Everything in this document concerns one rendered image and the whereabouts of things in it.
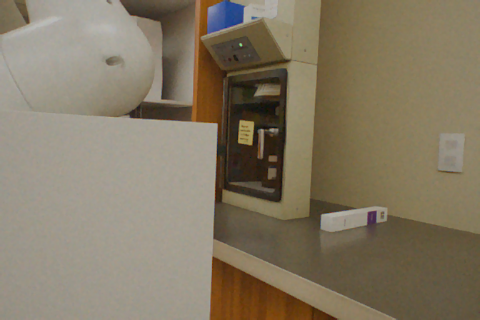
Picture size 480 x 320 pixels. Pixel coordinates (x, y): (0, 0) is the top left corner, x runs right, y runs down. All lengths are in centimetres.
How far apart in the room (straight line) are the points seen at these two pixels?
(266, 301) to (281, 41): 69
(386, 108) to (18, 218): 132
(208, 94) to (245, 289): 75
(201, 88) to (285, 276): 83
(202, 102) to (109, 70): 100
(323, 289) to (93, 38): 52
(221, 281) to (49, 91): 68
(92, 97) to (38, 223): 19
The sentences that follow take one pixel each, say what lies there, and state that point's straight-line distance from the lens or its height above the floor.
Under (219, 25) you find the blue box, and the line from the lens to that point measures 131.
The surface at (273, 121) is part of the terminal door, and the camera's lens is 120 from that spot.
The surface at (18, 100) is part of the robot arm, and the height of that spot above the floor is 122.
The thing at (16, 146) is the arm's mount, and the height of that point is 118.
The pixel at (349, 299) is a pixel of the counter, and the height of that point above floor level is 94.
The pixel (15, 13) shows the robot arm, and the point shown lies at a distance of 88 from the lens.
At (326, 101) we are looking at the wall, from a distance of 165.
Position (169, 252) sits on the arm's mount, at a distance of 34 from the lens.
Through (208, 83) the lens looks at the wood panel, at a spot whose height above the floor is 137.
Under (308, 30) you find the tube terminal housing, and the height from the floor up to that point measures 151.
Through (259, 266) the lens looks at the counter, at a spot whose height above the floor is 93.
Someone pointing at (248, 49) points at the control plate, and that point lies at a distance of 124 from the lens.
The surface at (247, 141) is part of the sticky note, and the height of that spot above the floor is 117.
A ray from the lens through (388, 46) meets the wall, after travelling 152.
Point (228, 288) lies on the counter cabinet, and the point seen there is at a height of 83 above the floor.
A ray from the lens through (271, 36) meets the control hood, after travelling 115.
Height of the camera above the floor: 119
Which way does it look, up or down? 3 degrees down
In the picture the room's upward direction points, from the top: 2 degrees clockwise
